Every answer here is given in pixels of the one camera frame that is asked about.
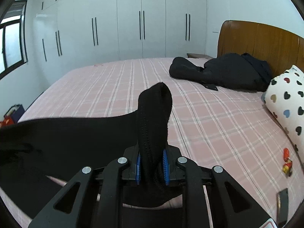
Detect black framed window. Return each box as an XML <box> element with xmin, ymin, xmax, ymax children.
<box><xmin>1</xmin><ymin>0</ymin><xmax>28</xmax><ymax>78</ymax></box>

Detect dark blue gift bag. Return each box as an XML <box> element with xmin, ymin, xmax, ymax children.
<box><xmin>4</xmin><ymin>104</ymin><xmax>25</xmax><ymax>124</ymax></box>

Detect wooden headboard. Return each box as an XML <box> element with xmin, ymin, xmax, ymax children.
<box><xmin>217</xmin><ymin>20</ymin><xmax>303</xmax><ymax>77</ymax></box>

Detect white wardrobe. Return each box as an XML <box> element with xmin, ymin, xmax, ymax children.
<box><xmin>32</xmin><ymin>0</ymin><xmax>207</xmax><ymax>86</ymax></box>

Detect black pants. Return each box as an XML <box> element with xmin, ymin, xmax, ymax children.
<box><xmin>0</xmin><ymin>82</ymin><xmax>184</xmax><ymax>220</ymax></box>

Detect dark phone on bed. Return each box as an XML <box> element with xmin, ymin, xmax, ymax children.
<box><xmin>276</xmin><ymin>188</ymin><xmax>289</xmax><ymax>228</ymax></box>

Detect black jacket on bed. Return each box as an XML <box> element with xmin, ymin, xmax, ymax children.
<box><xmin>169</xmin><ymin>53</ymin><xmax>273</xmax><ymax>92</ymax></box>

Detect red yellow toy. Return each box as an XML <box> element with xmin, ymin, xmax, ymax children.
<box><xmin>282</xmin><ymin>148</ymin><xmax>293</xmax><ymax>177</ymax></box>

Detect heart patterned white pillow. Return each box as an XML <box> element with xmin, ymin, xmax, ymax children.
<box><xmin>263</xmin><ymin>65</ymin><xmax>304</xmax><ymax>162</ymax></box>

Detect pink plaid bed sheet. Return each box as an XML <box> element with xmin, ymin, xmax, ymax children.
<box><xmin>0</xmin><ymin>57</ymin><xmax>301</xmax><ymax>228</ymax></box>

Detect wooden bedside table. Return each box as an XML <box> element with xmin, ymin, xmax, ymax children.
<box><xmin>187</xmin><ymin>53</ymin><xmax>213</xmax><ymax>59</ymax></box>

